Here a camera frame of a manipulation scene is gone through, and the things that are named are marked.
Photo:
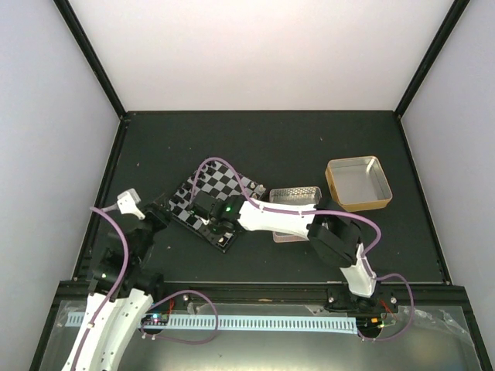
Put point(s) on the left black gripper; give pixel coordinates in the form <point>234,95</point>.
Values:
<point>160,215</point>

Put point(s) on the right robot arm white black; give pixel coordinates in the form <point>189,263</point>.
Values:
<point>333,234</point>

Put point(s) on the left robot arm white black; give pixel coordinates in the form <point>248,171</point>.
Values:
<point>120,292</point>

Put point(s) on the small circuit board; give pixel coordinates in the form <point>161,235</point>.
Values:
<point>155,319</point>

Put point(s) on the black white chessboard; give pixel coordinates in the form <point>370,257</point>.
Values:
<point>214,191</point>

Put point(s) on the pink tin box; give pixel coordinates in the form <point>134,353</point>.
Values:
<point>295,196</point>

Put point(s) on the yellow tin lid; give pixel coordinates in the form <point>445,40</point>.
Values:
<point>358,183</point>

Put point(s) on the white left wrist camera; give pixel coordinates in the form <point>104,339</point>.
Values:
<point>127,204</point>

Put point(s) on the black mounting rail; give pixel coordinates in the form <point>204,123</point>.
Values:
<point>336,294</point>

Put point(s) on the light blue slotted cable duct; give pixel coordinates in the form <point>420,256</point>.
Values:
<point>257,323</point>

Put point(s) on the black left frame post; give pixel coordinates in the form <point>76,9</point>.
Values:
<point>77,30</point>

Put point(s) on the black frame post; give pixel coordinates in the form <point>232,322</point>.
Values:
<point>434,49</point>
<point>77,30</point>

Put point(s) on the black right frame post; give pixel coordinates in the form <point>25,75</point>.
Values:
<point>434,49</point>

